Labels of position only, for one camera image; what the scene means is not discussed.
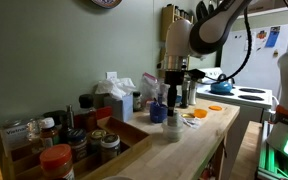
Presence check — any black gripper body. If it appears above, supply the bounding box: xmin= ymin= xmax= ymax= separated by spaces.
xmin=165 ymin=69 xmax=205 ymax=97

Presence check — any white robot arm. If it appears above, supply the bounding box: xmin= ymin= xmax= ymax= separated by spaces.
xmin=162 ymin=0 xmax=288 ymax=156

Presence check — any orange bowl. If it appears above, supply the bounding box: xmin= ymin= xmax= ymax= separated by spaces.
xmin=194 ymin=109 xmax=207 ymax=118

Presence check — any tissue box with tissues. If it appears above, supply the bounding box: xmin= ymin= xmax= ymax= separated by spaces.
xmin=95 ymin=78 xmax=136 ymax=122

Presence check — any steel pepper grinder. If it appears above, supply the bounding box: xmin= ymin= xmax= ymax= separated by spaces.
xmin=180 ymin=80 xmax=189 ymax=108

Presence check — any blue plastic cup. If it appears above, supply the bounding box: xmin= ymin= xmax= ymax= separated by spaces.
xmin=150 ymin=102 xmax=167 ymax=123

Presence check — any gold jar lid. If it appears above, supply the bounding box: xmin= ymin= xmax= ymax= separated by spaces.
xmin=181 ymin=113 xmax=195 ymax=119

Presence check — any white paper napkin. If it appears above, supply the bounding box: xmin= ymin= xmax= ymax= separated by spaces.
xmin=180 ymin=114 xmax=201 ymax=128

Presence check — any orange lid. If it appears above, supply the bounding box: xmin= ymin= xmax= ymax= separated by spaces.
xmin=208 ymin=106 xmax=222 ymax=111

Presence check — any blue kettle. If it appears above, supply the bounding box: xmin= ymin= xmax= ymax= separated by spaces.
xmin=211 ymin=74 xmax=232 ymax=94

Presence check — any wooden butcher block table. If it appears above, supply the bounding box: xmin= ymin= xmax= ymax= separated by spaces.
xmin=118 ymin=99 xmax=240 ymax=180

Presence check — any upper wooden spice rack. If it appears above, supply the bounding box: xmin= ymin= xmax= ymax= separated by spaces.
xmin=160 ymin=4 xmax=194 ymax=41

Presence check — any white stove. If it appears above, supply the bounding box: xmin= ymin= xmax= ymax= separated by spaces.
xmin=195 ymin=67 xmax=274 ymax=180

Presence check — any dark sauce bottle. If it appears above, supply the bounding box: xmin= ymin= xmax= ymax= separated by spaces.
xmin=79 ymin=94 xmax=97 ymax=132

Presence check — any white refrigerator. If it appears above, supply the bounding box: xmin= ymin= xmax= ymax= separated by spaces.
xmin=220 ymin=24 xmax=288 ymax=97

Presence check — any white lid spice jar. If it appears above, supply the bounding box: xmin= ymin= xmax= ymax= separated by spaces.
xmin=40 ymin=117 xmax=59 ymax=148

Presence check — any orange lid peanut butter jar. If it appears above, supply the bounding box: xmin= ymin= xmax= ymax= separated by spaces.
xmin=39 ymin=144 xmax=75 ymax=180

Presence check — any wooden tray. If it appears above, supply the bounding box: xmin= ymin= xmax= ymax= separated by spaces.
xmin=1 ymin=117 xmax=152 ymax=180

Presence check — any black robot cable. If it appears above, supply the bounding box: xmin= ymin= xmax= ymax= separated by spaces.
xmin=203 ymin=6 xmax=254 ymax=83

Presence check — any wall clock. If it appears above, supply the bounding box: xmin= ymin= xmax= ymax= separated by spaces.
xmin=91 ymin=0 xmax=122 ymax=9

